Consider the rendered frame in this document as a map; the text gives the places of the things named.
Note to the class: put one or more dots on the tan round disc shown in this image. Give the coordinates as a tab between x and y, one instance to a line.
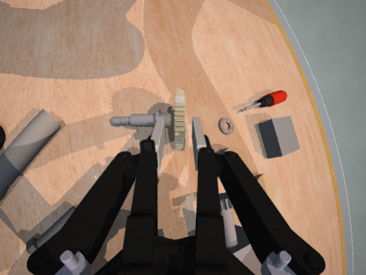
267	184
237	150

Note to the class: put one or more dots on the red-handled screwdriver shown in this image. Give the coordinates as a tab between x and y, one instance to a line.
269	100

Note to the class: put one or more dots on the tan gear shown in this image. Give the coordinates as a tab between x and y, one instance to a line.
176	119

